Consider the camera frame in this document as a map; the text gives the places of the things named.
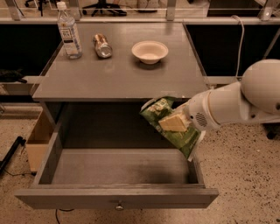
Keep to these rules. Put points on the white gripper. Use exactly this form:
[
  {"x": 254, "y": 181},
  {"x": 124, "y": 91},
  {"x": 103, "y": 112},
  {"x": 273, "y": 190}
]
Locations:
[{"x": 199, "y": 113}]

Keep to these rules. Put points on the green jalapeno chip bag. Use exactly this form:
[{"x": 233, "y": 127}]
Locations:
[{"x": 187, "y": 141}]

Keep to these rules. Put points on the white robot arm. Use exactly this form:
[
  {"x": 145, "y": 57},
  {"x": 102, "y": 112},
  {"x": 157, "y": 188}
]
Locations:
[{"x": 253, "y": 99}]

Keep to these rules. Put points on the open grey top drawer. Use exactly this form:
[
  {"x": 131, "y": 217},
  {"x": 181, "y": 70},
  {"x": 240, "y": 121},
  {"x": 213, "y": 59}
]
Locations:
[{"x": 103, "y": 153}]

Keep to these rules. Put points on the metal drawer knob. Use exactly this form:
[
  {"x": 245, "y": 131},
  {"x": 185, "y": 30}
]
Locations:
[{"x": 119, "y": 207}]

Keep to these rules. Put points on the white paper bowl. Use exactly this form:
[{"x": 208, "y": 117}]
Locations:
[{"x": 149, "y": 52}]

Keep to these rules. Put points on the grey wooden cabinet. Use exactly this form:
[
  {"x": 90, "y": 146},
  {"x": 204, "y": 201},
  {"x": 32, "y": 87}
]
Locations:
[{"x": 122, "y": 76}]

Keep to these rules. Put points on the metal can lying down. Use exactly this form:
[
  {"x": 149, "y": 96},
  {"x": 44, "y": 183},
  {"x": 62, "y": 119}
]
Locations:
[{"x": 101, "y": 46}]

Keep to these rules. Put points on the cardboard box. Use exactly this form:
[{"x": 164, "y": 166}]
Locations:
[{"x": 37, "y": 142}]

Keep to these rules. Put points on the black office chair base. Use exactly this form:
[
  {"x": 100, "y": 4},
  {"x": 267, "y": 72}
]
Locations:
[{"x": 102, "y": 5}]

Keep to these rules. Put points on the clear plastic water bottle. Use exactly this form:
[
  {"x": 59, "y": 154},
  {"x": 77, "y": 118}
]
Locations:
[{"x": 69, "y": 32}]

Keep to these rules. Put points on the black pole on floor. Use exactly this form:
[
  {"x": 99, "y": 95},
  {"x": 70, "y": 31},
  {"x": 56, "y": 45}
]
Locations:
[{"x": 18, "y": 142}]

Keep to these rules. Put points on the black object on rail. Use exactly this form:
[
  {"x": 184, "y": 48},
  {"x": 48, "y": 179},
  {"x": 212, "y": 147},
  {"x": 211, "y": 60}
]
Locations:
[{"x": 11, "y": 76}]

